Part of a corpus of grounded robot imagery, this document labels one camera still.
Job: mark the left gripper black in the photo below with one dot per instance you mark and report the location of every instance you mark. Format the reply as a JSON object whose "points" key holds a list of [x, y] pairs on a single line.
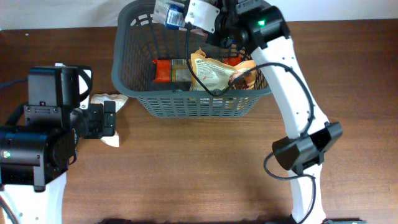
{"points": [[103, 120]]}

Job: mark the orange cracker packet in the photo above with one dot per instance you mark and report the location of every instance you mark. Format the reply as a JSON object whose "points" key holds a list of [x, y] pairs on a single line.
{"points": [[171, 71]]}

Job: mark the grey plastic basket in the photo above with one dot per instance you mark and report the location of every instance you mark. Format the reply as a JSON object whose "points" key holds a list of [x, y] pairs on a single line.
{"points": [[140, 40]]}

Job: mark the tan snack bag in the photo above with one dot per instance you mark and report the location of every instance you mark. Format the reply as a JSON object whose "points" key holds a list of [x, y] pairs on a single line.
{"points": [[218, 73]]}

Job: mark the blue biscuit box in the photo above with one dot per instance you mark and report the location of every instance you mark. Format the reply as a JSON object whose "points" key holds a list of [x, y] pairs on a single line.
{"points": [[170, 13]]}

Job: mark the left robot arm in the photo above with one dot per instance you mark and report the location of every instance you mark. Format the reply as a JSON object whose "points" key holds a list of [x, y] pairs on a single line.
{"points": [[39, 140]]}

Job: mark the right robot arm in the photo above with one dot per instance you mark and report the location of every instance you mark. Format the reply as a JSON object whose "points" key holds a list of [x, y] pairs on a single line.
{"points": [[264, 34]]}

